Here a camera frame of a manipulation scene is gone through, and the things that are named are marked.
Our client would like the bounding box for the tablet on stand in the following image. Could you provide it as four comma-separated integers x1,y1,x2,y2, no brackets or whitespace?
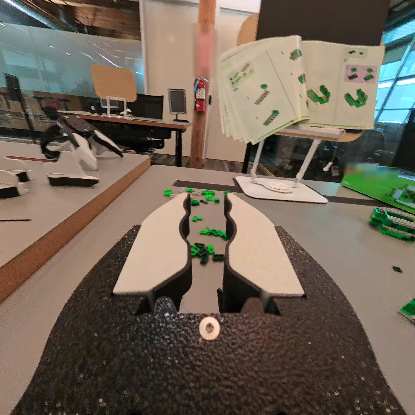
167,88,189,123

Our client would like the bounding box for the green toy box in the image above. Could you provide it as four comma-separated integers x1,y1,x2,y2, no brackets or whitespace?
340,165,415,214

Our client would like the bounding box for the white desk with wooden edge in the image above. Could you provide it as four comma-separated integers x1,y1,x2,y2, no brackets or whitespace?
0,140,152,303

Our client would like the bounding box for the black office chair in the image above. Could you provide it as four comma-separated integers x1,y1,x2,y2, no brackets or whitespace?
107,128,172,154

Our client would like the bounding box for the green angled brick assembly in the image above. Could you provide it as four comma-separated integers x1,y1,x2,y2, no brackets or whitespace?
399,298,415,325

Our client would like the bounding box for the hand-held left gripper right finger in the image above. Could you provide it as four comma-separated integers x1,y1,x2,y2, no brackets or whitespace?
221,193,306,313

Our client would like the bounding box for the scatter of toy bricks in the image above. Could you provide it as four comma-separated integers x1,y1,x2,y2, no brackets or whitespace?
163,188,234,264

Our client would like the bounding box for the black monitor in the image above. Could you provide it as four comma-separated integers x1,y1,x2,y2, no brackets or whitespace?
130,94,164,119

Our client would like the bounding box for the green grey brick build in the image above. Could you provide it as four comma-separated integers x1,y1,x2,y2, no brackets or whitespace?
369,207,415,244

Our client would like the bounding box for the idle hand-held gripper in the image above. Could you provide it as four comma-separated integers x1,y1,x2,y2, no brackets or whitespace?
40,113,124,172

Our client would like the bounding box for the wooden post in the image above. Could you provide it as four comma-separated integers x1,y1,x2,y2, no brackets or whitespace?
190,0,217,169

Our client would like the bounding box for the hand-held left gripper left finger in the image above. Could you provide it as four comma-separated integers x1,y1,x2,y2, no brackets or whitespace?
112,193,193,312

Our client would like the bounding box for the black tape strip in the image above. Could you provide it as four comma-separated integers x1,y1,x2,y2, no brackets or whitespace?
172,179,394,209

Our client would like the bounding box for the wooden office desk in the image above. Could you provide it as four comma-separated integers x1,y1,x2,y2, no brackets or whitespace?
58,110,192,167

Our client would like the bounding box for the brick instruction booklet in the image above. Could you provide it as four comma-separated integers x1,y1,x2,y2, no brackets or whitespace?
217,35,386,145

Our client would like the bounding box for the white book stand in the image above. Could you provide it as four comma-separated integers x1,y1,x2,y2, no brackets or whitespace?
233,126,347,204

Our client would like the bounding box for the red fire extinguisher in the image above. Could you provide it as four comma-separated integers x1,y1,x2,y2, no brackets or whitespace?
193,77,209,112

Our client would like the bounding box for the grey desk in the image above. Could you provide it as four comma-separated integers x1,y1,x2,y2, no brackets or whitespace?
0,165,415,415

